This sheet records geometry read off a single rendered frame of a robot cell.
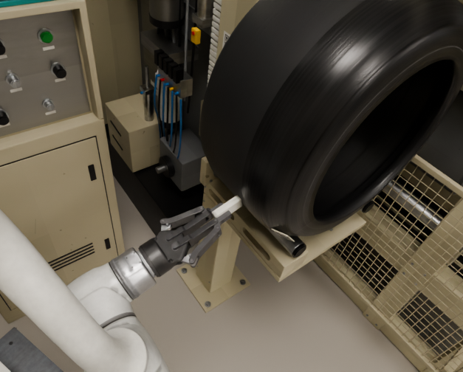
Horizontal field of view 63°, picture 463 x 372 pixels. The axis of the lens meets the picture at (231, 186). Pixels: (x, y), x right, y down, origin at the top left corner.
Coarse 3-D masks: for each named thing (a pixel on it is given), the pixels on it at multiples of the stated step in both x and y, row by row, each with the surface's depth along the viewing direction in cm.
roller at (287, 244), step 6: (276, 234) 97; (282, 240) 96; (288, 240) 95; (294, 240) 95; (300, 240) 95; (288, 246) 95; (294, 246) 94; (300, 246) 94; (294, 252) 94; (300, 252) 95
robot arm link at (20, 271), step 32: (0, 224) 43; (0, 256) 43; (32, 256) 46; (0, 288) 45; (32, 288) 46; (64, 288) 49; (32, 320) 48; (64, 320) 48; (128, 320) 67; (64, 352) 51; (96, 352) 51; (128, 352) 58
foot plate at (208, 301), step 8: (184, 272) 186; (192, 272) 187; (240, 272) 190; (184, 280) 184; (192, 280) 184; (200, 280) 185; (232, 280) 187; (240, 280) 187; (192, 288) 181; (200, 288) 182; (224, 288) 183; (232, 288) 184; (240, 288) 184; (200, 296) 179; (208, 296) 180; (216, 296) 180; (224, 296) 181; (232, 296) 182; (200, 304) 176; (208, 304) 176; (216, 304) 177
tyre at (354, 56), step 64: (320, 0) 63; (384, 0) 60; (448, 0) 63; (256, 64) 65; (320, 64) 59; (384, 64) 58; (448, 64) 76; (256, 128) 66; (320, 128) 60; (384, 128) 108; (256, 192) 72; (320, 192) 108
